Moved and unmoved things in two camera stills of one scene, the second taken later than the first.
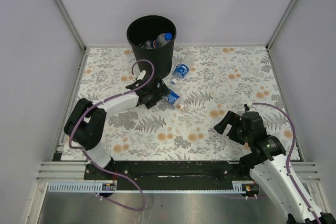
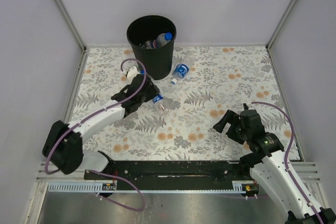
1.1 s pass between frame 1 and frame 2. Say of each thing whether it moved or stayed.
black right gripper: stayed
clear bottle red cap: stayed
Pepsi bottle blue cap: stayed
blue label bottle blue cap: moved
